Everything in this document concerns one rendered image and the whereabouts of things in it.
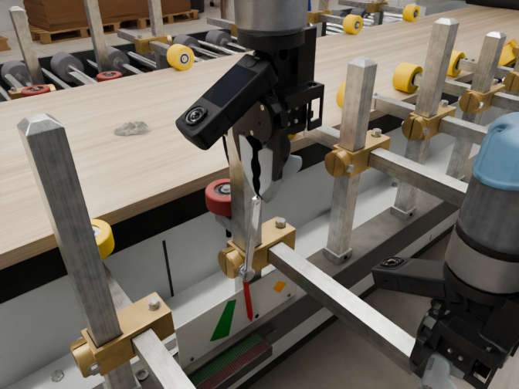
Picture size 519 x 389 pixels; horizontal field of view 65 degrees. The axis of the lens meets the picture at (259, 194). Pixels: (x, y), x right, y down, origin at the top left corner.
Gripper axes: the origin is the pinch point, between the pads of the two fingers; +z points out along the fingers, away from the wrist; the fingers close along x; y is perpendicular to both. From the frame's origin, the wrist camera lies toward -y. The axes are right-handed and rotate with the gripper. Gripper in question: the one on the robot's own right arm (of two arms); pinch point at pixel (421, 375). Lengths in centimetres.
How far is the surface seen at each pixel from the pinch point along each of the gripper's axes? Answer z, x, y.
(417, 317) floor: 83, 84, -34
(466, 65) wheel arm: -12, 98, -48
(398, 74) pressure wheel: -13, 71, -55
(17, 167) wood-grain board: -7, -27, -77
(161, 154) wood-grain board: -7, -2, -63
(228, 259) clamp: -3.8, -8.4, -30.1
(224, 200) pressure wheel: -7.9, -2.4, -39.4
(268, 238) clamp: -4.3, -0.4, -29.7
